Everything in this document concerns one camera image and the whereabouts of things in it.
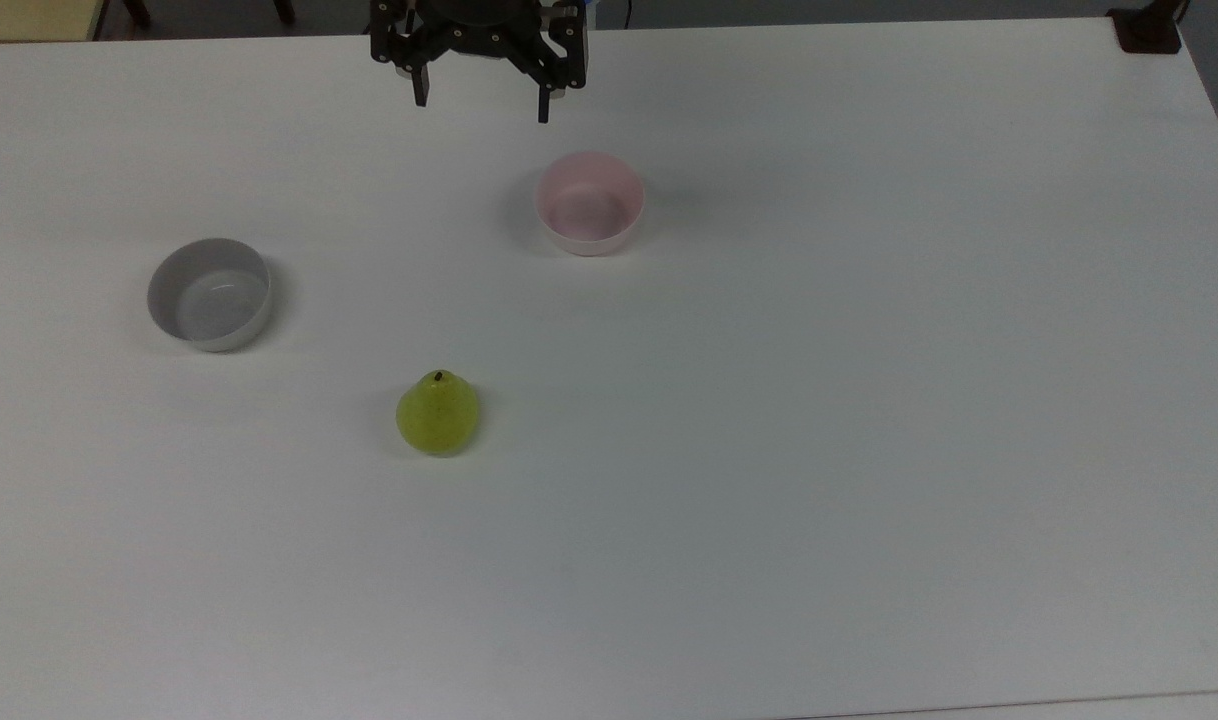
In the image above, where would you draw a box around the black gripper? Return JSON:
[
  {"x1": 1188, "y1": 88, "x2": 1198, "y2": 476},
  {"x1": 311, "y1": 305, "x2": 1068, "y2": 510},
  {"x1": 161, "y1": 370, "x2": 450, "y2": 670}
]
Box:
[{"x1": 370, "y1": 0, "x2": 590, "y2": 124}]

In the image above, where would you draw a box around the green pear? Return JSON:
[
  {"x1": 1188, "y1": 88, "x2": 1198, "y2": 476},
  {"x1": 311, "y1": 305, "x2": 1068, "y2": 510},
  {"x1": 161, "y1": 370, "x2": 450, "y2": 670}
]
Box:
[{"x1": 396, "y1": 369, "x2": 481, "y2": 457}]

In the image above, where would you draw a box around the pink bowl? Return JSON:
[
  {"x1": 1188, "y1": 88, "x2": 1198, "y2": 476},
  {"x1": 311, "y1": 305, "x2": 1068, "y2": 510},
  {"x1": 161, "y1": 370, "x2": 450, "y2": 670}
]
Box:
[{"x1": 535, "y1": 151, "x2": 646, "y2": 257}]

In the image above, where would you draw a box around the grey bowl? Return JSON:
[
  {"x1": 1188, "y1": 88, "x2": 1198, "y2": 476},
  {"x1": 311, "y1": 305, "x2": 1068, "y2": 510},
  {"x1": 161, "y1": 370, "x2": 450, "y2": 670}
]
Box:
[{"x1": 147, "y1": 237, "x2": 273, "y2": 353}]

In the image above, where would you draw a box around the light wooden desk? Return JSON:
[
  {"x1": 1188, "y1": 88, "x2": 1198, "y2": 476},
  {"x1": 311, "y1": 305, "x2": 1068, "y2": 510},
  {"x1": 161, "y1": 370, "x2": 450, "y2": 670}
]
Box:
[{"x1": 0, "y1": 0, "x2": 106, "y2": 43}]

